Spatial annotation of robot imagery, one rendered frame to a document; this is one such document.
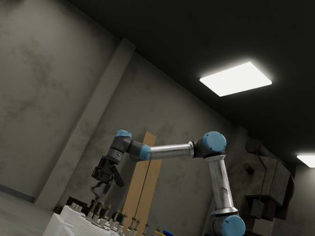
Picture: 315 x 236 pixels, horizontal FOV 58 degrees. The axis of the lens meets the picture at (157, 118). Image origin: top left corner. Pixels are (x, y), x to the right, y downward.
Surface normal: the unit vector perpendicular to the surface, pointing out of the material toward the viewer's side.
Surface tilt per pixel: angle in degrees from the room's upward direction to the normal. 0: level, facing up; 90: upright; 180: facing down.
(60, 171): 90
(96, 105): 90
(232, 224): 97
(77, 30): 90
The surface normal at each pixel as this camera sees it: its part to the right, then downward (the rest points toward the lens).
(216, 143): 0.15, -0.43
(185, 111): 0.54, -0.11
